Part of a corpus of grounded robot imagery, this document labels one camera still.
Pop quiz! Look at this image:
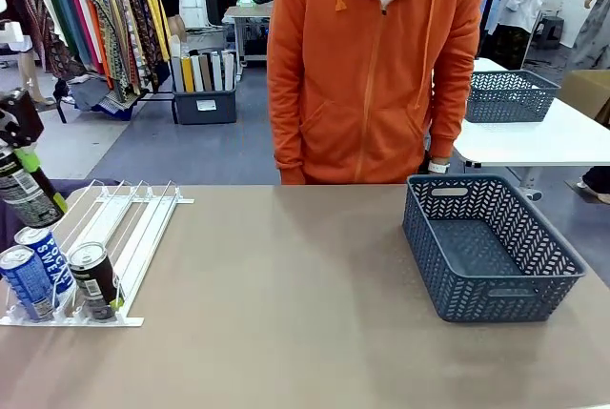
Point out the person's left forearm orange sleeve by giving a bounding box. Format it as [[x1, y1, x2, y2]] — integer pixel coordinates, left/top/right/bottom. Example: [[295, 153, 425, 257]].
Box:
[[425, 46, 482, 162]]

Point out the black drink can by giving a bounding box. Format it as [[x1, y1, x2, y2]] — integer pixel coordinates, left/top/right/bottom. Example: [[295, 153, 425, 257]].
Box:
[[68, 241, 126, 321], [0, 145, 66, 230]]

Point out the white mannequin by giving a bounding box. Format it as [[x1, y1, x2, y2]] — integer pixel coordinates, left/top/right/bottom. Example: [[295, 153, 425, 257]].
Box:
[[0, 0, 54, 108]]

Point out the black plastic stool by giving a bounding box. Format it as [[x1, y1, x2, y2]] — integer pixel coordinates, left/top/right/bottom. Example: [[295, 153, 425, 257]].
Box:
[[539, 14, 566, 51]]

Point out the rack of hanging colourful fabrics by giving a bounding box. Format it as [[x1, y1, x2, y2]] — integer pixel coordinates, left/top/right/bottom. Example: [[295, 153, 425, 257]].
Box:
[[21, 0, 173, 106]]

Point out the brown cardboard box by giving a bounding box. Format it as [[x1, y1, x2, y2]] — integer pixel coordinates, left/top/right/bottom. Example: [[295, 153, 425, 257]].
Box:
[[560, 69, 610, 127]]

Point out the white can dispenser rack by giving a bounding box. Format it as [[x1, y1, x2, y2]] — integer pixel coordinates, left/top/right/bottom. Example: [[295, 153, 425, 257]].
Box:
[[0, 178, 197, 330]]

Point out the blue Pocari Sweat can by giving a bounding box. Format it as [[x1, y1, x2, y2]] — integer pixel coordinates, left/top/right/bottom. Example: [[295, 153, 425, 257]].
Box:
[[12, 226, 76, 297], [0, 244, 56, 323]]

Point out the grey cloth pile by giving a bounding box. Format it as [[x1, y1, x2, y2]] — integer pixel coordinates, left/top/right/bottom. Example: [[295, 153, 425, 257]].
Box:
[[70, 73, 140, 122]]

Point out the brown sample board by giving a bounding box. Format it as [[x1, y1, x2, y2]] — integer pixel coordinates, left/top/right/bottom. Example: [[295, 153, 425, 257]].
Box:
[[198, 53, 214, 92]]

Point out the dark blue plastic basket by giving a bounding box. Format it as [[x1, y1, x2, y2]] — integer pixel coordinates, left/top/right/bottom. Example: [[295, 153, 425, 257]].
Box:
[[464, 70, 561, 125], [401, 174, 589, 324]]

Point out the person's orange hoodie torso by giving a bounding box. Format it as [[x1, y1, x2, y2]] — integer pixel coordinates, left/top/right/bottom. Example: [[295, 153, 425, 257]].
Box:
[[266, 0, 487, 186]]

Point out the grey background workbench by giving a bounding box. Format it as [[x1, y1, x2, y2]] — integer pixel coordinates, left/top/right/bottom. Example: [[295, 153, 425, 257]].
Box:
[[222, 0, 275, 70]]

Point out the grey storage bin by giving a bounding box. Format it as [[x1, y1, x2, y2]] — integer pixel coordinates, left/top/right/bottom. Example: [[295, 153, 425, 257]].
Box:
[[170, 87, 238, 126]]

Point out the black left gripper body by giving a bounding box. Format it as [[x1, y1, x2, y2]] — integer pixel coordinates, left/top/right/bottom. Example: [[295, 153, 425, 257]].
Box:
[[0, 87, 45, 149]]

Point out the yellow sample board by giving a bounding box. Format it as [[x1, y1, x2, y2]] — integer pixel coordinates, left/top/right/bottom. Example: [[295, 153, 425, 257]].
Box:
[[181, 54, 196, 93]]

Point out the person's right forearm orange sleeve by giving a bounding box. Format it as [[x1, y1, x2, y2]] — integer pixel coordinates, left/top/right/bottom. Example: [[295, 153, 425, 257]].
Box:
[[266, 46, 309, 186]]

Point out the white side table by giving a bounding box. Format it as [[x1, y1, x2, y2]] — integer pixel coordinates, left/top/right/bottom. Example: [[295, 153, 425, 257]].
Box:
[[451, 57, 610, 201]]

